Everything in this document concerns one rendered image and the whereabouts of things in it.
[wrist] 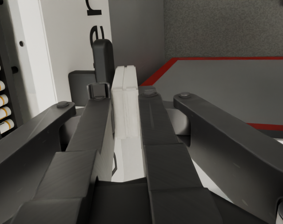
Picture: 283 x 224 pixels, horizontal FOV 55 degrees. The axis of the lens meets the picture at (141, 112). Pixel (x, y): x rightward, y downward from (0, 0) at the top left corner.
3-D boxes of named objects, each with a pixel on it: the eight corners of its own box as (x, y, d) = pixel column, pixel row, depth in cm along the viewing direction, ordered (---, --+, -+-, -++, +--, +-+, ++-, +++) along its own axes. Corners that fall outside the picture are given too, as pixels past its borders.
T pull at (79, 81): (113, 38, 20) (105, 39, 19) (121, 130, 22) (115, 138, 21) (70, 39, 21) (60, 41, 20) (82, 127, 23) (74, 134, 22)
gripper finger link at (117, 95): (128, 139, 16) (115, 140, 16) (128, 102, 22) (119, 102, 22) (124, 89, 15) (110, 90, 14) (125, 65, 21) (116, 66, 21)
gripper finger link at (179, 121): (139, 111, 13) (199, 107, 13) (136, 85, 18) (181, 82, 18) (141, 139, 14) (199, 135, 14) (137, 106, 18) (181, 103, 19)
